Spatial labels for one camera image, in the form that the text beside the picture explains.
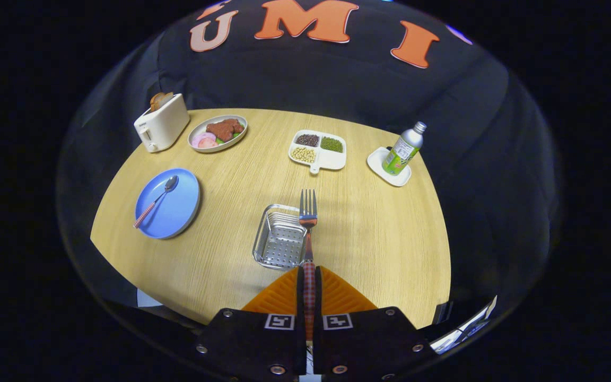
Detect brown steak piece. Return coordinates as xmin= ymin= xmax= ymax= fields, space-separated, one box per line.
xmin=206 ymin=118 xmax=245 ymax=142

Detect metal perforated basket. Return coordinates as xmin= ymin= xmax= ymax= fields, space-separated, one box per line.
xmin=252 ymin=204 xmax=309 ymax=271

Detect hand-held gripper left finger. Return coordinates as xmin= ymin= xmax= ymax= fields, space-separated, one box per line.
xmin=193 ymin=266 xmax=307 ymax=382

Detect spoon with checkered handle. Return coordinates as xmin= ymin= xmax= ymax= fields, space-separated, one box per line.
xmin=133 ymin=175 xmax=179 ymax=229

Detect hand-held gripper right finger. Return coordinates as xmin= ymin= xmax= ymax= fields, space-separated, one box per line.
xmin=313 ymin=265 xmax=439 ymax=382

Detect beige food plate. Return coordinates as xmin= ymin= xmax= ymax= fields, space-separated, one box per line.
xmin=187 ymin=115 xmax=248 ymax=153

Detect white divided tray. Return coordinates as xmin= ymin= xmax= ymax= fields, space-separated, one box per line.
xmin=288 ymin=129 xmax=347 ymax=175

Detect green and silver bottle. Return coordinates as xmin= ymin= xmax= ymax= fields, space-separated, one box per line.
xmin=382 ymin=121 xmax=427 ymax=176

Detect white toaster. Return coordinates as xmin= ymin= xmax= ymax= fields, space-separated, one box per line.
xmin=134 ymin=93 xmax=191 ymax=153

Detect small white square dish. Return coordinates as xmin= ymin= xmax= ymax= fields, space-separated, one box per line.
xmin=366 ymin=146 xmax=412 ymax=187

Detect fork with checkered handle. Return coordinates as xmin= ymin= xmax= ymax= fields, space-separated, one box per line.
xmin=299 ymin=189 xmax=318 ymax=343

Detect blue plate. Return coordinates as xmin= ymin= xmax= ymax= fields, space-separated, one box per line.
xmin=134 ymin=168 xmax=201 ymax=240

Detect pink ham slices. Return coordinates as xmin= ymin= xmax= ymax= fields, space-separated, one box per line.
xmin=191 ymin=132 xmax=219 ymax=149

